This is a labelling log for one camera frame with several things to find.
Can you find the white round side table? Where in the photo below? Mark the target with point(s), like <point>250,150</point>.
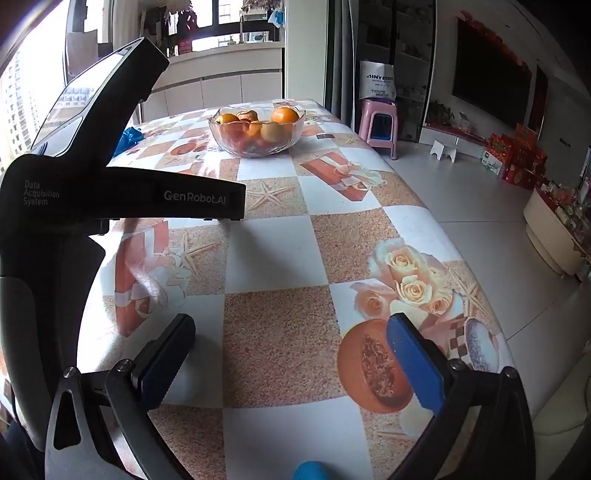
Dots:
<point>549,230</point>

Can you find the yellow apple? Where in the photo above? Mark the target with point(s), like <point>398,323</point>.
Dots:
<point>272,133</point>

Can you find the white paper bag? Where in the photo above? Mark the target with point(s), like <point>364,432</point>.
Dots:
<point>377,79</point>

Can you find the grey curtain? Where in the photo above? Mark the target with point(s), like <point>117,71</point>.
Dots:
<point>341,60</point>

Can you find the white counter cabinet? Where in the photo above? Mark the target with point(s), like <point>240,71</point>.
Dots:
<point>217,87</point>

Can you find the large orange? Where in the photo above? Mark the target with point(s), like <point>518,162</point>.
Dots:
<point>254,130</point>
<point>227,119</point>
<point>285,115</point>

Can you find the pink plastic stool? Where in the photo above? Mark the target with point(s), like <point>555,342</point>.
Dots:
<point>378,124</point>

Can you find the checkered printed tablecloth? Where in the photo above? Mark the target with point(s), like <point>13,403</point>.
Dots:
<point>277,258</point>

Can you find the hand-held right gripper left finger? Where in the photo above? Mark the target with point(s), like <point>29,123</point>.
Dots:
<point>157,376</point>

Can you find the hanging grey cloth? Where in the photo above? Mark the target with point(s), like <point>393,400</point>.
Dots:
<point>83,53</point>

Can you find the blue disposable gloves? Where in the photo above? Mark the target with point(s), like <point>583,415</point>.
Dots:
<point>127,141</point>

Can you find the white television stand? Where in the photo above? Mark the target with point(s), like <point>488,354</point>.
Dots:
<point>461,141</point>

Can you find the clear glass bowl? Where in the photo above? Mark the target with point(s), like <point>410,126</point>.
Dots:
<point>231,145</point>

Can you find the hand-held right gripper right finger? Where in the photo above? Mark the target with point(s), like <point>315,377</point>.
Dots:
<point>415,364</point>

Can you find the small white step stool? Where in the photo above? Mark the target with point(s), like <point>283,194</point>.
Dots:
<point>444,150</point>

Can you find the black wall television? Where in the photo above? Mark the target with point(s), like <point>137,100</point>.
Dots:
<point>489,74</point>

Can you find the dark glass display cabinet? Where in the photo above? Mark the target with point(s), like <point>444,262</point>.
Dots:
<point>406,50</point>

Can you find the person's blue clothing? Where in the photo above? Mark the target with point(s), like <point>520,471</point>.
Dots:
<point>311,470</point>

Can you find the stack of red gift boxes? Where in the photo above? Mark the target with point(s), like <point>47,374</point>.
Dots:
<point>517,157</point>

